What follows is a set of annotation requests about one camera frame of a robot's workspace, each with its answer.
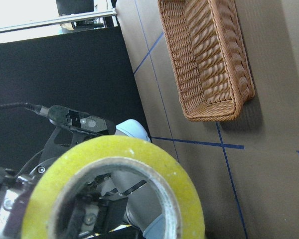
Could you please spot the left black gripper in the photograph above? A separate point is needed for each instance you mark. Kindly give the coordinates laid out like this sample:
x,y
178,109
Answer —
x,y
83,215

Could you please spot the yellow tape roll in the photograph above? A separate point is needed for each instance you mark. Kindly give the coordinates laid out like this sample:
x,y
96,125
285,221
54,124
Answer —
x,y
177,195

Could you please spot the brown wicker basket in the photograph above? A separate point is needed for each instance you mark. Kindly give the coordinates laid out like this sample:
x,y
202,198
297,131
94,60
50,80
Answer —
x,y
208,57

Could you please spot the aluminium frame post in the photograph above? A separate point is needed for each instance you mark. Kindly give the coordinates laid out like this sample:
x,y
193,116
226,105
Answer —
x,y
58,20

